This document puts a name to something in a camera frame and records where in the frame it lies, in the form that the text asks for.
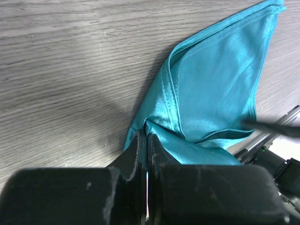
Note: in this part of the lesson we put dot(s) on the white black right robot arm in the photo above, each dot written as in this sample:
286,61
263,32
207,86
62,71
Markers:
285,172

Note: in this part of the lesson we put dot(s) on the teal satin napkin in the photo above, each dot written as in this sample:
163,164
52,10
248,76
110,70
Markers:
206,86

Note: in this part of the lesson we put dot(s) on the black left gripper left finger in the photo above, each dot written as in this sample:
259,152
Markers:
113,195

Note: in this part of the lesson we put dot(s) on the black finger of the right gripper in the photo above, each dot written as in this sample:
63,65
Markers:
273,128

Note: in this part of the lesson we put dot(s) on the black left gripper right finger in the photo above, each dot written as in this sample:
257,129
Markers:
210,194

